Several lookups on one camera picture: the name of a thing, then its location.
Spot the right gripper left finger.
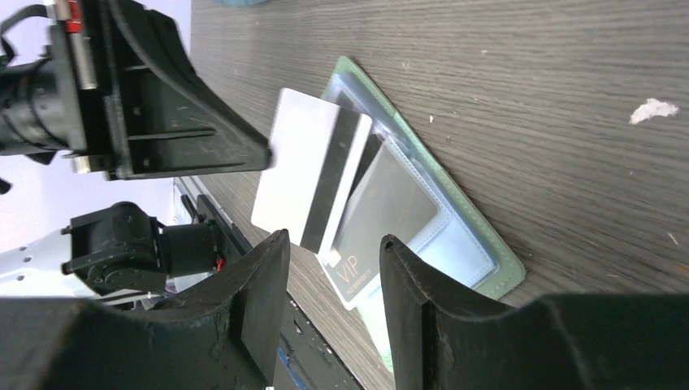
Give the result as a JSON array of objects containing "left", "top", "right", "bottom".
[{"left": 1, "top": 260, "right": 266, "bottom": 389}]

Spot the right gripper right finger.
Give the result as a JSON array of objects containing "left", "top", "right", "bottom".
[{"left": 379, "top": 235, "right": 688, "bottom": 389}]

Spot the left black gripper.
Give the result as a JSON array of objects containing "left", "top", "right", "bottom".
[{"left": 1, "top": 1, "right": 271, "bottom": 180}]

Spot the white magnetic stripe card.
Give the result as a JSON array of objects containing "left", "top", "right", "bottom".
[{"left": 250, "top": 89, "right": 373, "bottom": 255}]

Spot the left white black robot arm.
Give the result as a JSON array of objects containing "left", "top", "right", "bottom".
[{"left": 1, "top": 1, "right": 271, "bottom": 300}]

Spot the black VIP card in holder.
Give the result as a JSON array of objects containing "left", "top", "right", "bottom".
[{"left": 323, "top": 140, "right": 440, "bottom": 310}]

